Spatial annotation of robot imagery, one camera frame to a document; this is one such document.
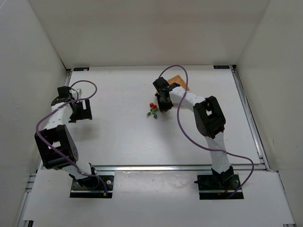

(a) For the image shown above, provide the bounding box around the cherry sprig with leaves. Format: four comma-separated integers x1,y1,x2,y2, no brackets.
146,103,159,119

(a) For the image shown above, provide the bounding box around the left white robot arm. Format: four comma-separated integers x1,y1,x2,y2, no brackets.
35,86,101,190

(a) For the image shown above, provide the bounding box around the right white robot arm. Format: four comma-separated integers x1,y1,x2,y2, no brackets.
153,81,234,186

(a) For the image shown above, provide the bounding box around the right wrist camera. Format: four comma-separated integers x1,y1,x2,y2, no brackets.
152,77,169,92

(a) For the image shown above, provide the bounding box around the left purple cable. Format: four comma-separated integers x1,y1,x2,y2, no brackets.
36,80,107,197

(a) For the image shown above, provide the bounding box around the purple cable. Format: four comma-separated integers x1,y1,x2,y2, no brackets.
36,80,107,197
158,65,254,199

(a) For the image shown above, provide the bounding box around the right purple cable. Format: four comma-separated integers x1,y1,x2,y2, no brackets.
158,65,254,199

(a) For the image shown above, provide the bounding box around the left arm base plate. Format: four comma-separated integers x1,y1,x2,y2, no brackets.
70,174,115,199

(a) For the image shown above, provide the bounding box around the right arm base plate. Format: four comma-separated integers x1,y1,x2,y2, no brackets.
194,174,241,200

